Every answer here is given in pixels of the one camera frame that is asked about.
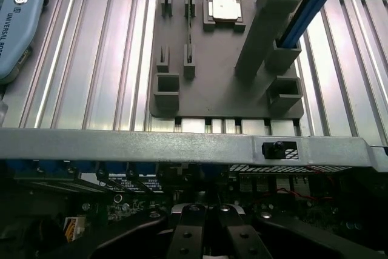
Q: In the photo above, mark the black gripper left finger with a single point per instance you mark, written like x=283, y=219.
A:
x=188, y=234

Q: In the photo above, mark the open black PC case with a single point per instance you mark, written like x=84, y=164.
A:
x=121, y=146

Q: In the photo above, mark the light blue teach pendant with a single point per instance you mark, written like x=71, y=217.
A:
x=18, y=28

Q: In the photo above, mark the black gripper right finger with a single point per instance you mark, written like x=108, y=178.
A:
x=239, y=237

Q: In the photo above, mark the grey parts rack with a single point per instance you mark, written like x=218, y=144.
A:
x=218, y=74

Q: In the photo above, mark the green motherboard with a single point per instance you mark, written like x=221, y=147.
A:
x=127, y=207

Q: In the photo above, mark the hard disk with blue rails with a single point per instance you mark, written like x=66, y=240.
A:
x=309, y=7

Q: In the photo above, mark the silver CPU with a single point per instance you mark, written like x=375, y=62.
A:
x=227, y=8

